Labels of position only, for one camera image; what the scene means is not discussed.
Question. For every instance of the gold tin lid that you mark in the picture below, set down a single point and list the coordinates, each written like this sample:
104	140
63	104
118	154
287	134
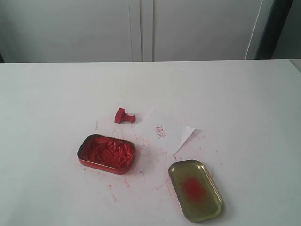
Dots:
196	192

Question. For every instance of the white paper sheet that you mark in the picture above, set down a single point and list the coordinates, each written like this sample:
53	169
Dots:
162	131

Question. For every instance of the red plastic stamp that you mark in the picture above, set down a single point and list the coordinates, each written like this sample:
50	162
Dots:
121	116

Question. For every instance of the red ink tin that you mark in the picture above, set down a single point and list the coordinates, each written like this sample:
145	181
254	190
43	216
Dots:
107	154

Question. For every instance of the dark post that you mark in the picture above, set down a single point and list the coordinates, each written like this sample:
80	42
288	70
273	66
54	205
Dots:
273	28

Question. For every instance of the white cabinet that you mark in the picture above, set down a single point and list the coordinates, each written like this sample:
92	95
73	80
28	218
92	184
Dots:
131	30

